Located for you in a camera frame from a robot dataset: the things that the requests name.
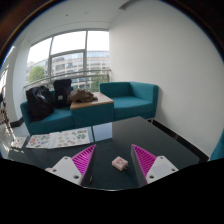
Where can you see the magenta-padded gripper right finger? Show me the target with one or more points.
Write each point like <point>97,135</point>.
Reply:
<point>156,168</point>

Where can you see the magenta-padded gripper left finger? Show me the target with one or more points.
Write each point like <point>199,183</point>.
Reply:
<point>68,168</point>

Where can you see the small pink white charger block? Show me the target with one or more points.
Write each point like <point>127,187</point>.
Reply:
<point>119,163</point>

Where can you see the open sticker booklet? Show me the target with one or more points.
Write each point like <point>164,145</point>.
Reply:
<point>71,137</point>

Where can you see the colourful sticker sheet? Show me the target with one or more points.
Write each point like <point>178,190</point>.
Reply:
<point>38,141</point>

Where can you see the small sticker sheet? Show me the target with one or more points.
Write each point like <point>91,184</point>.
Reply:
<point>19,142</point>

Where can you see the teal side table wooden top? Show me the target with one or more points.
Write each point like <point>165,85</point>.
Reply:
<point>93,115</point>

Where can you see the teal upholstered chair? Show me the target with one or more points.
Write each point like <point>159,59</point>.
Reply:
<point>218,148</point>

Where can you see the black plastic bag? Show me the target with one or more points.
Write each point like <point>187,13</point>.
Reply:
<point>40,103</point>

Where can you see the brown crumpled garment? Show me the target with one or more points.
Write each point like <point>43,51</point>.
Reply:
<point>81,96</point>

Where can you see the black backpack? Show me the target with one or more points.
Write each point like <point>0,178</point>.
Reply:
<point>62,93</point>

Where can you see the large grey-framed window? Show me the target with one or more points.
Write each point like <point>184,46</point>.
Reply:
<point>71,60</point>

